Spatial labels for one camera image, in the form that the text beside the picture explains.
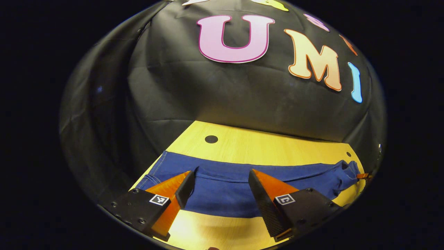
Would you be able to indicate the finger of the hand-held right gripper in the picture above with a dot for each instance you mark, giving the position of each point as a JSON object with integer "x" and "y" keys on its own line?
{"x": 362, "y": 176}

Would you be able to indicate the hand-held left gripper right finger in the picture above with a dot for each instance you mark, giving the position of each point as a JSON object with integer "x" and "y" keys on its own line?
{"x": 260, "y": 203}

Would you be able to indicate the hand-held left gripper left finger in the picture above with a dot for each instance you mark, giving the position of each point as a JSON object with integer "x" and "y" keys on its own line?
{"x": 185, "y": 191}

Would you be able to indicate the blue denim jeans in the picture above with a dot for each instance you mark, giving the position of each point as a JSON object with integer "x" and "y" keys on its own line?
{"x": 222, "y": 194}

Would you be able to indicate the black backdrop cloth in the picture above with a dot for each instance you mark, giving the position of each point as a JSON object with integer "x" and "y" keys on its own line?
{"x": 242, "y": 97}

